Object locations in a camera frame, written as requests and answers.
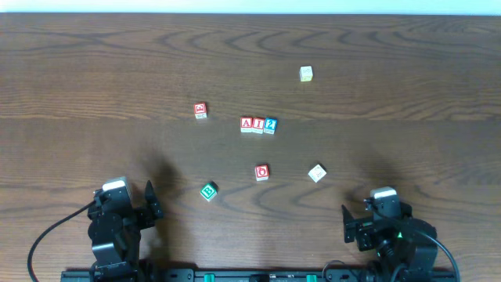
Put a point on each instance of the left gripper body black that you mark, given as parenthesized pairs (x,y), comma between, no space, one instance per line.
(145,211)

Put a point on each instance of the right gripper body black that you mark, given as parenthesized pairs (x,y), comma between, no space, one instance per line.
(356,225)

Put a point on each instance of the blue number 2 block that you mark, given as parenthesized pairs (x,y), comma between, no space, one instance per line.
(270,126)

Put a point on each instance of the red letter A block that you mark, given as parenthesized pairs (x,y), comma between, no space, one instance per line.
(246,124)

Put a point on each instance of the red letter I block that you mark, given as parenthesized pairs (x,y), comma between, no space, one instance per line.
(258,125)

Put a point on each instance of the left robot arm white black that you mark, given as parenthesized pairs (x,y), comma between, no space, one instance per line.
(113,265)

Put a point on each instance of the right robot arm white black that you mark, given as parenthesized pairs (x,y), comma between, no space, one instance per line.
(404,245)

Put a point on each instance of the plain wooden block near right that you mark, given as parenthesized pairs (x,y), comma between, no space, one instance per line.
(317,173)

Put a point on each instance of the plain wooden block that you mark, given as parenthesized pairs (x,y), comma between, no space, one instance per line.
(317,173)
(306,73)

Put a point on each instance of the green letter B block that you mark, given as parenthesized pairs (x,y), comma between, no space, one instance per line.
(209,191)

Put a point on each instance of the red apple picture block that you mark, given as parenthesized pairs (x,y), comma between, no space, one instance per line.
(261,172)

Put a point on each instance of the red picture block far left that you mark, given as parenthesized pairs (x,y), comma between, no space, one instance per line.
(200,110)

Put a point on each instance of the plain wooden block far right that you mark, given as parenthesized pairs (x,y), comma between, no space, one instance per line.
(306,73)

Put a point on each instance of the black mounting rail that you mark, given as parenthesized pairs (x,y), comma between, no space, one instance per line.
(190,275)

